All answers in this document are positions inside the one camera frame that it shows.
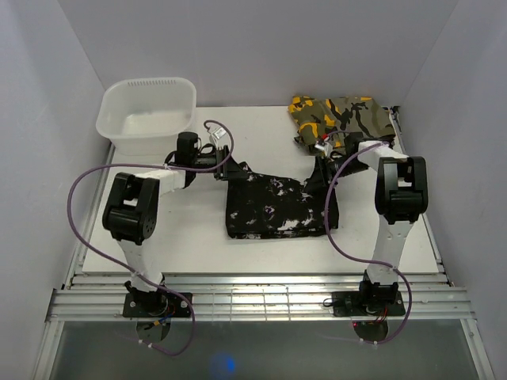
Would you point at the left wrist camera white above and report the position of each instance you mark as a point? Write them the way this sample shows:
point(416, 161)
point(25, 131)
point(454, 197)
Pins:
point(218, 136)

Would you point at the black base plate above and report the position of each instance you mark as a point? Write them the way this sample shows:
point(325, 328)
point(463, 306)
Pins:
point(353, 304)
point(156, 305)

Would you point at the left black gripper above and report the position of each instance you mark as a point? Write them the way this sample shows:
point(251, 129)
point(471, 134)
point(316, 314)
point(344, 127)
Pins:
point(231, 171)

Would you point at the black white tie-dye trousers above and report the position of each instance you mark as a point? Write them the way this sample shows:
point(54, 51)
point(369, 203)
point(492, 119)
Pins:
point(269, 207)

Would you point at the folded camouflage trousers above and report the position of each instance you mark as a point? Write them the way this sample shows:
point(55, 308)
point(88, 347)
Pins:
point(337, 117)

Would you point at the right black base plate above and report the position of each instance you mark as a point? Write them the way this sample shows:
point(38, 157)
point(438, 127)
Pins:
point(353, 304)

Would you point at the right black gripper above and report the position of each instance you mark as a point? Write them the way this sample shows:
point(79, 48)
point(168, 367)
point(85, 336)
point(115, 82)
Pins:
point(321, 174)

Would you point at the white plastic basin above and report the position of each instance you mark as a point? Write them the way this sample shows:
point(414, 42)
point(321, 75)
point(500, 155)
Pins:
point(143, 116)

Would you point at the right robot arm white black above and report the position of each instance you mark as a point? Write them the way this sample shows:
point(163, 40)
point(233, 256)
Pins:
point(401, 197)

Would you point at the aluminium frame rail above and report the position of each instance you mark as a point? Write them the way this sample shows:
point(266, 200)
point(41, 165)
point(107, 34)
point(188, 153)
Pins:
point(87, 297)

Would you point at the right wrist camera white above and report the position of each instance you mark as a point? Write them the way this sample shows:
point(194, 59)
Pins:
point(323, 147)

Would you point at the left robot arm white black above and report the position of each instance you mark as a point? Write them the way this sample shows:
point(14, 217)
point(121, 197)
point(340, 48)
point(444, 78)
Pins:
point(131, 213)

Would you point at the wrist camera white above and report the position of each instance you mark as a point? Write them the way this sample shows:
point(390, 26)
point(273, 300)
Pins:
point(218, 136)
point(323, 147)

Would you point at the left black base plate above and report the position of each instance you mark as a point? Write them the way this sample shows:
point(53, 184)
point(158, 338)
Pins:
point(156, 305)

